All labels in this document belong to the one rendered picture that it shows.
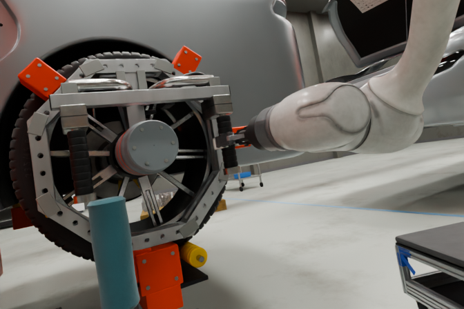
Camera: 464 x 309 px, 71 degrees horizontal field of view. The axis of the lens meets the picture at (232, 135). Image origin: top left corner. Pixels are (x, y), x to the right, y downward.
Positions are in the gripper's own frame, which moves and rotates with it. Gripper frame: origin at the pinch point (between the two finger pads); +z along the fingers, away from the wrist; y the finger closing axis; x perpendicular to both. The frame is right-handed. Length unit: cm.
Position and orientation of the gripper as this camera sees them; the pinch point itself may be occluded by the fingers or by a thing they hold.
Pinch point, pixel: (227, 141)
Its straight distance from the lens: 82.8
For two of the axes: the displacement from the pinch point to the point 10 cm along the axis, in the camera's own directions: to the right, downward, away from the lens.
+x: -1.6, -9.8, 0.6
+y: 8.8, -1.2, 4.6
